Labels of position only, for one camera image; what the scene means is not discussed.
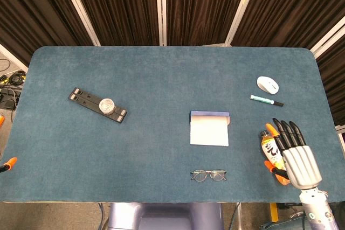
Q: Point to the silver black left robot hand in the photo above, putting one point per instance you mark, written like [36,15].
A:
[10,162]

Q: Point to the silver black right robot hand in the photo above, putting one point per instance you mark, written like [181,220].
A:
[300,162]

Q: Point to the white and blue box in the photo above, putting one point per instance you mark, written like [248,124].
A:
[208,130]

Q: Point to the wire-rimmed eyeglasses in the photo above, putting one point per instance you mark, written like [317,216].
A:
[199,176]

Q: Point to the orange tea plastic bottle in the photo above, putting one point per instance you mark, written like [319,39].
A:
[269,149]

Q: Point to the black power strip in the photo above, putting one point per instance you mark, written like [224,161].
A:
[8,96]

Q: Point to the blue fabric cushion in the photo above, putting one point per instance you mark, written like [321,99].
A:
[280,226]

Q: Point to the teal marker pen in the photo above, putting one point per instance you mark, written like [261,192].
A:
[262,99]

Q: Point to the white computer mouse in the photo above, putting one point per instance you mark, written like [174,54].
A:
[267,84]

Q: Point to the brown curtain screen panel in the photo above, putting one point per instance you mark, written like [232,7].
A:
[334,79]
[27,12]
[121,6]
[291,6]
[202,6]

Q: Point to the black bar with silver knob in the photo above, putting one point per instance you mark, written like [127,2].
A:
[86,99]

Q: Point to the clear round jar of clips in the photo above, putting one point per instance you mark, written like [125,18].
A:
[107,106]

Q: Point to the purple robot torso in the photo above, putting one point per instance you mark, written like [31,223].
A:
[161,216]

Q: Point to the blue table cloth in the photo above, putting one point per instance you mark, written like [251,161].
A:
[161,79]

